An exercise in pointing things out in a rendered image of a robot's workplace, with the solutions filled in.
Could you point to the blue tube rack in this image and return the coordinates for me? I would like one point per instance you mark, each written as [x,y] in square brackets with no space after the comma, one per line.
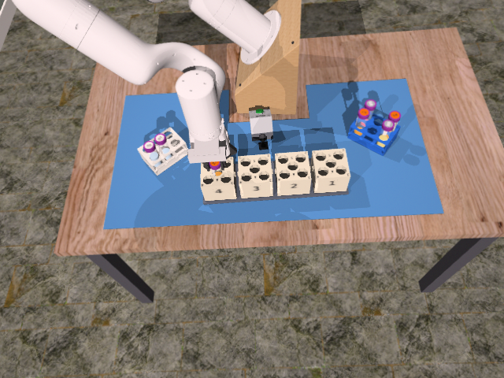
[372,130]

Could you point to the cream tube rack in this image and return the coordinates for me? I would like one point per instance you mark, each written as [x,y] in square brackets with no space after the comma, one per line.
[178,152]

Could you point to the blue bench mat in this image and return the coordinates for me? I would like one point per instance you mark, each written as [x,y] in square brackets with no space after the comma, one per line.
[397,184]

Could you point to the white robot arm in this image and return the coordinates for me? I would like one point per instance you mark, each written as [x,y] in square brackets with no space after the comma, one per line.
[119,50]

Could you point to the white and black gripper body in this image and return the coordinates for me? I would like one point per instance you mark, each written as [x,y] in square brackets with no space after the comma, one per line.
[223,139]

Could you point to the beige bucket adapter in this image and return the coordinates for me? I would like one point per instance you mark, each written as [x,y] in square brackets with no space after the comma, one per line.
[219,187]
[292,173]
[255,176]
[331,174]

